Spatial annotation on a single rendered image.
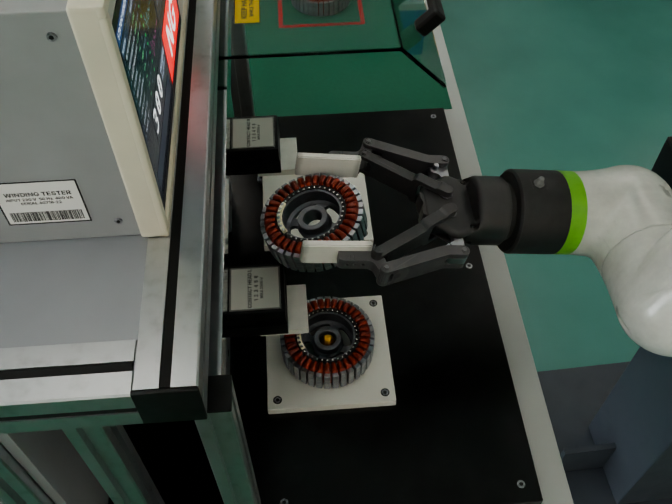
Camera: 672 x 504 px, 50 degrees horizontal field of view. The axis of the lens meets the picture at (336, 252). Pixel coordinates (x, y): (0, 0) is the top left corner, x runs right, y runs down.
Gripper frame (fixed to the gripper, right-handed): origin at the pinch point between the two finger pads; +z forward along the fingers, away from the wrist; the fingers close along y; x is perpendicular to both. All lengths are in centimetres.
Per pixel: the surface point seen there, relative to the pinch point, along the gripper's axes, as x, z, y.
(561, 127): -91, -94, 111
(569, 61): -90, -106, 143
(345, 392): -19.6, -4.9, -11.9
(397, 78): -23, -20, 48
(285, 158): -11.5, 1.7, 17.6
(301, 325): -10.6, 1.0, -8.2
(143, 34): 23.6, 15.5, -4.0
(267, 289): -7.1, 4.8, -5.8
